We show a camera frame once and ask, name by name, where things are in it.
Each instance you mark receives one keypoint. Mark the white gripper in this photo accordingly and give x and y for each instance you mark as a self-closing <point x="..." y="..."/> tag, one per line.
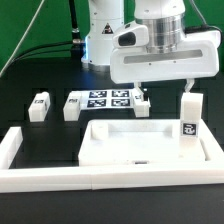
<point x="195" y="57"/>

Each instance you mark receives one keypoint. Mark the white desk top panel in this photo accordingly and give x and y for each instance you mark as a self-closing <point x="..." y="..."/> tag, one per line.
<point x="147" y="141"/>

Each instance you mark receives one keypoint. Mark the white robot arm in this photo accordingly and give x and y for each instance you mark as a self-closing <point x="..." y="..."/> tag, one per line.
<point x="155" y="46"/>

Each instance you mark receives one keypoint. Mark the fiducial marker sheet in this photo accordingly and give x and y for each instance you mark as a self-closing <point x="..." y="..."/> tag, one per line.
<point x="102" y="99"/>

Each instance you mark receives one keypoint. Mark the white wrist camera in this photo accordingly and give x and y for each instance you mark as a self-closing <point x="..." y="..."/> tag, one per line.
<point x="131" y="35"/>

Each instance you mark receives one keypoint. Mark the white L-shaped fence frame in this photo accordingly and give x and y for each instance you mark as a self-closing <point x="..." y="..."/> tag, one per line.
<point x="103" y="177"/>

